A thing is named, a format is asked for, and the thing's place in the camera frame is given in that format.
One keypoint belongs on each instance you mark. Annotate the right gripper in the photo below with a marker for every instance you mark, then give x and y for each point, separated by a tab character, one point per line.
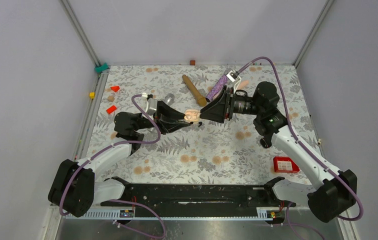
220	109

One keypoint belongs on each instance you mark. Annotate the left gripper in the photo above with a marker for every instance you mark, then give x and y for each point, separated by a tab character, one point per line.
167	125

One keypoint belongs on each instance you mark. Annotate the beige charging case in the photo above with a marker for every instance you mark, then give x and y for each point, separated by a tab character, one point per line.
192	116

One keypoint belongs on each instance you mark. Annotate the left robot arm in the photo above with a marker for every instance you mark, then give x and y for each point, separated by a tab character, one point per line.
75	189

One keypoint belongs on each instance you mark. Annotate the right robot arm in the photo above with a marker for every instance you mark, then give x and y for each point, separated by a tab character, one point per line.
330	192

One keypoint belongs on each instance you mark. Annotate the silver microphone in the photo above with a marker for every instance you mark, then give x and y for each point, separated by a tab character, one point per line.
169	99

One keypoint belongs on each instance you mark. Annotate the gold microphone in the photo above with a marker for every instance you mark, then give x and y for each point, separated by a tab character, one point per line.
199	98

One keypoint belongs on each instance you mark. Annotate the purple glitter microphone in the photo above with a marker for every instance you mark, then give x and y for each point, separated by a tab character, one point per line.
217	88

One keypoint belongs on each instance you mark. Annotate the pink microphone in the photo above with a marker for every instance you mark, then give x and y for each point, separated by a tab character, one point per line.
243	84

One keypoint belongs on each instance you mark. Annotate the floral table mat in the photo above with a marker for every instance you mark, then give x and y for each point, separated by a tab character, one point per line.
215	153

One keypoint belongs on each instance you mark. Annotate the red triangle block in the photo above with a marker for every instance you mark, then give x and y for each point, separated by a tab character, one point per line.
115	88

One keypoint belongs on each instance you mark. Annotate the teal corner clip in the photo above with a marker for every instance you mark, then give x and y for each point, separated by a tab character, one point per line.
101	68

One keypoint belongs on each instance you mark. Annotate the red box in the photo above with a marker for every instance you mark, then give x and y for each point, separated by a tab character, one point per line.
284	164

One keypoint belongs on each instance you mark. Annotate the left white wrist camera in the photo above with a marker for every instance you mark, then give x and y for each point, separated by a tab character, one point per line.
150	104

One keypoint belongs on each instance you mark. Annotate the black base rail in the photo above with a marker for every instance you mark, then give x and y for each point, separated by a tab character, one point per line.
193	200

